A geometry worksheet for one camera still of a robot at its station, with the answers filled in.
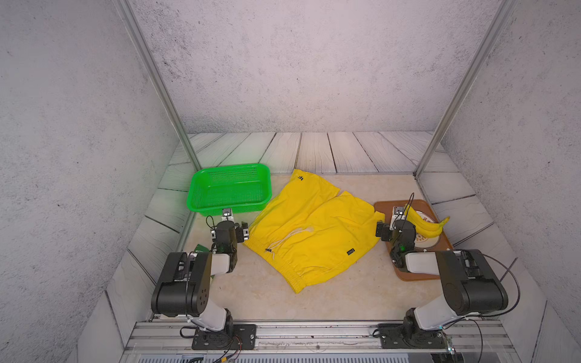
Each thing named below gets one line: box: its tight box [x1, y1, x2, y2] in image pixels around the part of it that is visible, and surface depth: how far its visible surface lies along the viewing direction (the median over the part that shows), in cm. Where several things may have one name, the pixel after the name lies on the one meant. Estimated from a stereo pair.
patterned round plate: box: [413, 210, 442, 249], surface depth 96 cm
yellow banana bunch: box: [403, 204, 451, 239], surface depth 96 cm
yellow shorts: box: [243, 169, 386, 294], surface depth 98 cm
